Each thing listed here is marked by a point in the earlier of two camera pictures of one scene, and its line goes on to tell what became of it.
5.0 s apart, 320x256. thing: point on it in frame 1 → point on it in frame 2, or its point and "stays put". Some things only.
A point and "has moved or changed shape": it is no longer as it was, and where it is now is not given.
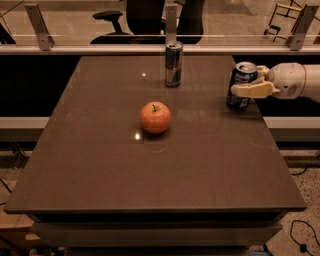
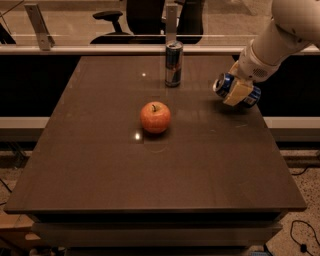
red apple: [155, 117] stays put
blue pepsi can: [244, 72] has moved or changed shape
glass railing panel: [142, 23] stays put
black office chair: [145, 18] stays put
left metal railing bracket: [45, 41] stays put
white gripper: [287, 80] → [254, 67]
